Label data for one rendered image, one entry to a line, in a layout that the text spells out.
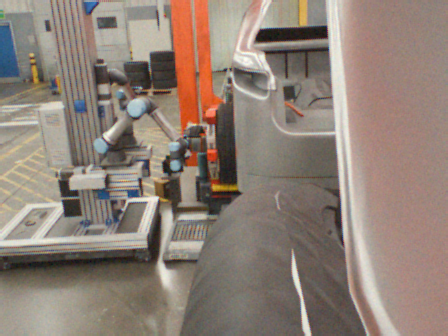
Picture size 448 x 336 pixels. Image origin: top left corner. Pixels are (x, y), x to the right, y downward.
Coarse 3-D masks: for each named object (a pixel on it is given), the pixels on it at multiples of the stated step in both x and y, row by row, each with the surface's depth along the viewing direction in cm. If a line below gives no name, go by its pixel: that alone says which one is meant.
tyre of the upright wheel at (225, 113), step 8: (224, 104) 355; (232, 104) 352; (224, 112) 344; (232, 112) 342; (224, 120) 339; (232, 120) 338; (224, 128) 336; (232, 128) 335; (224, 136) 335; (232, 136) 334; (224, 144) 335; (232, 144) 334; (224, 152) 335; (232, 152) 335; (224, 160) 338; (232, 160) 337; (224, 168) 342; (232, 168) 342; (224, 176) 348; (232, 176) 349
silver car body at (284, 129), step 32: (256, 0) 404; (256, 32) 288; (288, 32) 655; (320, 32) 659; (256, 64) 249; (288, 64) 582; (320, 64) 580; (256, 96) 252; (288, 96) 567; (320, 96) 493; (256, 128) 257; (288, 128) 252; (320, 128) 249; (256, 160) 265; (288, 160) 258; (320, 160) 255
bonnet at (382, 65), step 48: (336, 0) 21; (384, 0) 20; (432, 0) 19; (336, 48) 21; (384, 48) 20; (432, 48) 19; (336, 96) 20; (384, 96) 19; (432, 96) 19; (336, 144) 20; (384, 144) 19; (432, 144) 18; (384, 192) 19; (432, 192) 18; (384, 240) 18; (432, 240) 18; (384, 288) 18; (432, 288) 17
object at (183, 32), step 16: (176, 0) 375; (176, 16) 379; (176, 32) 383; (192, 32) 389; (176, 48) 387; (192, 48) 387; (176, 64) 392; (192, 64) 391; (192, 80) 395; (192, 96) 400; (192, 112) 404; (192, 160) 418
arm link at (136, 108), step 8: (128, 104) 308; (136, 104) 307; (144, 104) 310; (128, 112) 310; (136, 112) 309; (144, 112) 312; (120, 120) 318; (128, 120) 315; (112, 128) 322; (120, 128) 319; (104, 136) 325; (112, 136) 323; (96, 144) 327; (104, 144) 324; (112, 144) 326; (104, 152) 327
